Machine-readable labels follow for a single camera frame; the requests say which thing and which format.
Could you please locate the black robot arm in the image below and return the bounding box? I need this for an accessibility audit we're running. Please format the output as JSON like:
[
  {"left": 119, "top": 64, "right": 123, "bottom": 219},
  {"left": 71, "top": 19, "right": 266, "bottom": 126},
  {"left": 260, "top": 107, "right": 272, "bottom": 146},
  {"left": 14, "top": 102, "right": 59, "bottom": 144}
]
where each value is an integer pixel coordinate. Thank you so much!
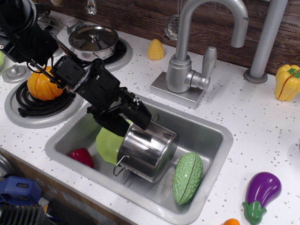
[{"left": 0, "top": 0, "right": 151, "bottom": 136}]

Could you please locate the purple toy eggplant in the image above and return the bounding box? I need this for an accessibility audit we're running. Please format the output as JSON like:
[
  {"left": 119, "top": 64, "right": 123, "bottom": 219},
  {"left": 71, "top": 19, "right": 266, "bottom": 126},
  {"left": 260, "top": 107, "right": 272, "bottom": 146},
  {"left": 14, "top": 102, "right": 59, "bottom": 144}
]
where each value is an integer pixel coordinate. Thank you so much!
[{"left": 242, "top": 172, "right": 282, "bottom": 225}]

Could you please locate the light green plastic plate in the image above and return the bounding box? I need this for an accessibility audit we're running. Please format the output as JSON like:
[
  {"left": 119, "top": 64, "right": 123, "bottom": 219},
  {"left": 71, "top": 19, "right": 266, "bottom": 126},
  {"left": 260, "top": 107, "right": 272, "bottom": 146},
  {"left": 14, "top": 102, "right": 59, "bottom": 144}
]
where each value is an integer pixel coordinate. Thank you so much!
[{"left": 96, "top": 127, "right": 124, "bottom": 165}]

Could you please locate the grey vertical pole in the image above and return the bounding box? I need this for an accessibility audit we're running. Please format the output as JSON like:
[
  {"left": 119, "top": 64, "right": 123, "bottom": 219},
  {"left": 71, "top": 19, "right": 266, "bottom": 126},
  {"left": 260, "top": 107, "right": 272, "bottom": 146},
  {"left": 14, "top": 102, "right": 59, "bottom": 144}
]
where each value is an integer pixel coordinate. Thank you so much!
[{"left": 244, "top": 0, "right": 288, "bottom": 84}]

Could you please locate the orange toy pumpkin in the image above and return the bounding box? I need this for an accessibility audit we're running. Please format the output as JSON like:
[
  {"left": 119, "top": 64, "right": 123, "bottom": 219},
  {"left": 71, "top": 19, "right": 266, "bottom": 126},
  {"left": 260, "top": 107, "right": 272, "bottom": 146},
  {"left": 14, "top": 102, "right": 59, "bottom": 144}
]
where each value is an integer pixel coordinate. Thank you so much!
[{"left": 27, "top": 70, "right": 64, "bottom": 101}]

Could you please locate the yellow toy bell pepper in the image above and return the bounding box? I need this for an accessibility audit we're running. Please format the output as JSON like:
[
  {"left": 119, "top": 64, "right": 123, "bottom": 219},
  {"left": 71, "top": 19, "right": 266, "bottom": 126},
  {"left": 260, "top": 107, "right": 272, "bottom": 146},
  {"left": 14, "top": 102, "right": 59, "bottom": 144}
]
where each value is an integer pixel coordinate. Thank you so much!
[{"left": 274, "top": 64, "right": 300, "bottom": 101}]

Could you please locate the red toy pepper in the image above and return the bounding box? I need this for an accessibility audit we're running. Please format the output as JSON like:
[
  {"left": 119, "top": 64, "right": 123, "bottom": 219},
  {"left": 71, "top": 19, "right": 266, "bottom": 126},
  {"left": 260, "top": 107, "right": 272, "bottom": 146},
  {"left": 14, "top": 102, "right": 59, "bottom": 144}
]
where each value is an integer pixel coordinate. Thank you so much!
[{"left": 68, "top": 148, "right": 94, "bottom": 168}]

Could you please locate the blue clamp tool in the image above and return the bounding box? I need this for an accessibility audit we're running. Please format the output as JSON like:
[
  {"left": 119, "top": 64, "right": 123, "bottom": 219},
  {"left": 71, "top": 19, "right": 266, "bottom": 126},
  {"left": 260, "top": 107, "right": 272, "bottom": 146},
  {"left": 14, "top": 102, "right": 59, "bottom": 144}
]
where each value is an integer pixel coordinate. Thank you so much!
[{"left": 0, "top": 176, "right": 42, "bottom": 206}]

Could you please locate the yellow toy corn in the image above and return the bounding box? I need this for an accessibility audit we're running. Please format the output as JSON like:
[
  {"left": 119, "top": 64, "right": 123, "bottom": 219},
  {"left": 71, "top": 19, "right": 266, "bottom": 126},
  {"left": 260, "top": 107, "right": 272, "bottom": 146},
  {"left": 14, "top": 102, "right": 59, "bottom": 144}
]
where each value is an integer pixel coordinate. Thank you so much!
[{"left": 147, "top": 39, "right": 165, "bottom": 60}]

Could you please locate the green toy bitter gourd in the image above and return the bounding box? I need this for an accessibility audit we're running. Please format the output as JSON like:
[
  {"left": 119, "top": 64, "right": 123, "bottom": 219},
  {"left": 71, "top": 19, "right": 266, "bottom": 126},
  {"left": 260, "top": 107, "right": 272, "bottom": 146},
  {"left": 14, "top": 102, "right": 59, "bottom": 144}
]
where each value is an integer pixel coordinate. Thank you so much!
[{"left": 172, "top": 152, "right": 203, "bottom": 205}]

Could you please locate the lidded steel pot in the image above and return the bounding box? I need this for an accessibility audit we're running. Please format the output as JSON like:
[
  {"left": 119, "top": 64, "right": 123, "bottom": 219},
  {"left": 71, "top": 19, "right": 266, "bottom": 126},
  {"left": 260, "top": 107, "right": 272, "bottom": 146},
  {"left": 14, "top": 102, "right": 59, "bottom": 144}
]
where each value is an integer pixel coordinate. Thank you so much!
[
  {"left": 68, "top": 25, "right": 119, "bottom": 62},
  {"left": 34, "top": 3, "right": 68, "bottom": 30}
]

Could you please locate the silver toy faucet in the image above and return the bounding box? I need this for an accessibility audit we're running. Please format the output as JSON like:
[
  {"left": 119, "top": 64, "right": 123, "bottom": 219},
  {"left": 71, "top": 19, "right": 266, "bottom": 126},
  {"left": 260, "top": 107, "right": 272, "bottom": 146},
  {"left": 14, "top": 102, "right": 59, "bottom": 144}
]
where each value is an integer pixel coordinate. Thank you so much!
[{"left": 150, "top": 0, "right": 249, "bottom": 110}]

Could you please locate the front stove burner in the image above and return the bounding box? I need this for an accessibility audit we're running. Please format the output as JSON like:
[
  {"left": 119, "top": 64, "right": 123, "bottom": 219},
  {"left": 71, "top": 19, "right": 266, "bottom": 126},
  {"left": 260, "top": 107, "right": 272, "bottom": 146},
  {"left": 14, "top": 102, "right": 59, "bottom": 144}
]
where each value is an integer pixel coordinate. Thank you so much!
[{"left": 4, "top": 81, "right": 83, "bottom": 128}]

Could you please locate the lidded steel pot back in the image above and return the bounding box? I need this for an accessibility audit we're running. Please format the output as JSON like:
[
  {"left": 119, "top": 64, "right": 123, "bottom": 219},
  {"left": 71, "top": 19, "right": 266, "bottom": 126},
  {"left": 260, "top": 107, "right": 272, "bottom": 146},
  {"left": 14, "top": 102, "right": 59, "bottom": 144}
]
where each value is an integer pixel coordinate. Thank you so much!
[{"left": 34, "top": 3, "right": 68, "bottom": 30}]

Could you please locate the lidded steel pot middle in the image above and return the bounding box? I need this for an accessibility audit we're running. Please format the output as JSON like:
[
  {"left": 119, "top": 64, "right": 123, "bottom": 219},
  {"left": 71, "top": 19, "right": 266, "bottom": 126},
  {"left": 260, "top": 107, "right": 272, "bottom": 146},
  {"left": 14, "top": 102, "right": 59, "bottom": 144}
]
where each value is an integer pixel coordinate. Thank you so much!
[{"left": 68, "top": 25, "right": 119, "bottom": 62}]

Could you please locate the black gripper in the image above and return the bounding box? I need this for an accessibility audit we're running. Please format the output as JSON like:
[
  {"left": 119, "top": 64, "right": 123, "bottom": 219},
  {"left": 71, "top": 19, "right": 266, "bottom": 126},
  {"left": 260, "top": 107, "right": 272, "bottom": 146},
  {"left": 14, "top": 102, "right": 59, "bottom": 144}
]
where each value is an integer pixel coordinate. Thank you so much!
[{"left": 76, "top": 63, "right": 152, "bottom": 137}]

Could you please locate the hanging clear strainer spoon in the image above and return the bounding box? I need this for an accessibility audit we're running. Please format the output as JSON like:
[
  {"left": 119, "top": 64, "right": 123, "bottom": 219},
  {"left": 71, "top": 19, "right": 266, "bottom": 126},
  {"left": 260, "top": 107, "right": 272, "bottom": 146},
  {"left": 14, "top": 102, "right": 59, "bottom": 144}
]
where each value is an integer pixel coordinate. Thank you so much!
[{"left": 164, "top": 0, "right": 183, "bottom": 41}]

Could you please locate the grey stove knob lower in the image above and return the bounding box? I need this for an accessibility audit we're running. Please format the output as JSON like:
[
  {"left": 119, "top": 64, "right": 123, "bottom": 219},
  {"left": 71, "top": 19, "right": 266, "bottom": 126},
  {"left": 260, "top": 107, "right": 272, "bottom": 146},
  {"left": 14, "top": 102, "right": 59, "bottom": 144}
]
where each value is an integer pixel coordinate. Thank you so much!
[{"left": 3, "top": 64, "right": 31, "bottom": 83}]

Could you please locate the orange toy fruit bottom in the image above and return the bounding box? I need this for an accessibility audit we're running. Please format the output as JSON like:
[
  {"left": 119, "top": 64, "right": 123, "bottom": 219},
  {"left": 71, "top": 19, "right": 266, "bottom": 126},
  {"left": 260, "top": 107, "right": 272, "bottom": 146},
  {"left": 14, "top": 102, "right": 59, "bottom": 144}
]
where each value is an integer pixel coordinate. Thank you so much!
[{"left": 222, "top": 218, "right": 240, "bottom": 225}]

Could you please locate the grey metal sink basin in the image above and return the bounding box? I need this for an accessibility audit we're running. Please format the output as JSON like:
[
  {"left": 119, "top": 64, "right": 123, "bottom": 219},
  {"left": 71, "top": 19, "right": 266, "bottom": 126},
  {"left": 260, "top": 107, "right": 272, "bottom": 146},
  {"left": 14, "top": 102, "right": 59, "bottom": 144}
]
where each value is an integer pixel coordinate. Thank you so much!
[{"left": 45, "top": 97, "right": 233, "bottom": 225}]

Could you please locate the stainless steel pot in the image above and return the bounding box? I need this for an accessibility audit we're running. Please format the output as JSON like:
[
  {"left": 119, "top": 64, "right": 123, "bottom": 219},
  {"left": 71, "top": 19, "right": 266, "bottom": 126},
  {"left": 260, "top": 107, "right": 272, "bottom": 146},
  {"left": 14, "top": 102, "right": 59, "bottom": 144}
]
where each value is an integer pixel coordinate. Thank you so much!
[{"left": 113, "top": 113, "right": 179, "bottom": 183}]

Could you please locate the hanging clear utensil left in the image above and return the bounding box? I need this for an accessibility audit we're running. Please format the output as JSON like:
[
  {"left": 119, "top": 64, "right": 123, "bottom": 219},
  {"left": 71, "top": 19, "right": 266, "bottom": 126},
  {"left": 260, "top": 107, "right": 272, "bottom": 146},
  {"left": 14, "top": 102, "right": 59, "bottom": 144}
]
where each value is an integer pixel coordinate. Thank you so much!
[{"left": 85, "top": 0, "right": 97, "bottom": 15}]

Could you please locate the light green object left edge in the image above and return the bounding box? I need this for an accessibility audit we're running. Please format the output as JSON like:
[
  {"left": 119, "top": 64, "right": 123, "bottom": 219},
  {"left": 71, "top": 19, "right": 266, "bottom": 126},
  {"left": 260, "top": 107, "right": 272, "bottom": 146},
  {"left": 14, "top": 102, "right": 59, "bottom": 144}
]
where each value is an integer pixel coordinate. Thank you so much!
[{"left": 0, "top": 52, "right": 6, "bottom": 72}]

